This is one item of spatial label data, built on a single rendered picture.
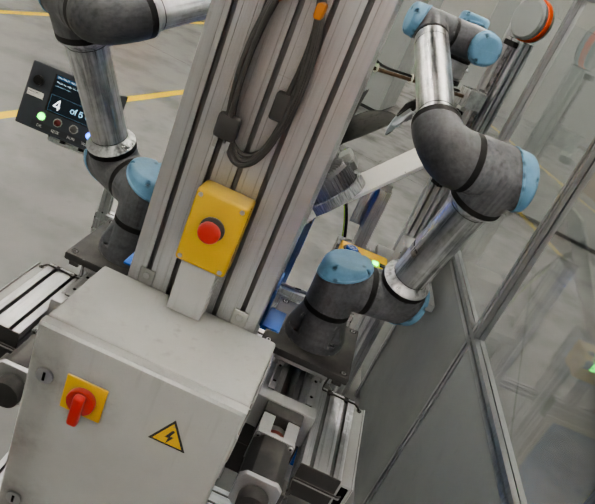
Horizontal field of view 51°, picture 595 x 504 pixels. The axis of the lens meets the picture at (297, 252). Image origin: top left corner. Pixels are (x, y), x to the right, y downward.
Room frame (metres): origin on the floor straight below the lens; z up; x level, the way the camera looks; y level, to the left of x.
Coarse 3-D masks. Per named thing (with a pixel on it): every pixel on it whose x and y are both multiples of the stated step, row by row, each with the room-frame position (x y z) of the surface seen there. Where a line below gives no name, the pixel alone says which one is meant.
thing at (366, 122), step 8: (368, 112) 2.06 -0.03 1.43; (376, 112) 2.09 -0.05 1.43; (384, 112) 2.12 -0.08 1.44; (352, 120) 2.12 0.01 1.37; (360, 120) 2.13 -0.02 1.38; (368, 120) 2.15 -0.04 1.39; (376, 120) 2.16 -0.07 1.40; (384, 120) 2.18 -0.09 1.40; (352, 128) 2.17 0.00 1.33; (360, 128) 2.18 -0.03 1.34; (368, 128) 2.20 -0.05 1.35; (376, 128) 2.21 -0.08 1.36; (344, 136) 2.20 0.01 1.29; (352, 136) 2.21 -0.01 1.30; (360, 136) 2.22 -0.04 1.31
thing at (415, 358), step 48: (432, 288) 2.37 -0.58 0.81; (384, 336) 2.67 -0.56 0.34; (432, 336) 2.06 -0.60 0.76; (384, 384) 2.28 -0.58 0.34; (432, 384) 1.81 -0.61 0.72; (384, 432) 1.97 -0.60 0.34; (432, 432) 1.60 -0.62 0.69; (480, 432) 1.36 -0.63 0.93; (384, 480) 1.72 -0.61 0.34; (432, 480) 1.43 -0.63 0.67; (480, 480) 1.23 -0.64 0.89
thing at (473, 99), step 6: (462, 90) 2.50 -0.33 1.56; (468, 90) 2.48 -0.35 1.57; (474, 90) 2.50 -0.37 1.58; (480, 90) 2.56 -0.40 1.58; (456, 96) 2.51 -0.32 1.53; (468, 96) 2.47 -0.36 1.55; (474, 96) 2.48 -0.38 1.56; (480, 96) 2.49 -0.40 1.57; (486, 96) 2.51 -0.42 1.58; (456, 102) 2.50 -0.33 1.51; (462, 102) 2.48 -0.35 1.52; (468, 102) 2.47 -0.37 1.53; (474, 102) 2.49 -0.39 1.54; (480, 102) 2.50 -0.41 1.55; (468, 108) 2.48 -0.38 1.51; (474, 108) 2.50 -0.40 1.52; (480, 108) 2.51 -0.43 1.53
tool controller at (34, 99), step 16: (48, 64) 1.73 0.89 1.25; (32, 80) 1.69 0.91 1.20; (48, 80) 1.69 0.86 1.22; (64, 80) 1.70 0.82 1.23; (32, 96) 1.68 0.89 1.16; (48, 96) 1.68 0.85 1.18; (64, 96) 1.69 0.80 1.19; (32, 112) 1.67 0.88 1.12; (48, 112) 1.67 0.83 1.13; (64, 112) 1.68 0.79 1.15; (80, 112) 1.68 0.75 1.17; (48, 128) 1.66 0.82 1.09; (64, 128) 1.67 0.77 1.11; (80, 128) 1.68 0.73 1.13; (64, 144) 1.71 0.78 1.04; (80, 144) 1.66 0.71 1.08
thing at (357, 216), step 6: (372, 192) 2.33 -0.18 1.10; (360, 198) 2.33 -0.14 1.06; (366, 198) 2.33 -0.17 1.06; (372, 198) 2.33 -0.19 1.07; (360, 204) 2.33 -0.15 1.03; (366, 204) 2.33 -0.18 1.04; (354, 210) 2.33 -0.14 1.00; (360, 210) 2.33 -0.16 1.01; (366, 210) 2.33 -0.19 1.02; (354, 216) 2.33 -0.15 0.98; (360, 216) 2.33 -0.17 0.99; (312, 222) 2.32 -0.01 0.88; (354, 222) 2.33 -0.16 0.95; (360, 222) 2.33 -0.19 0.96
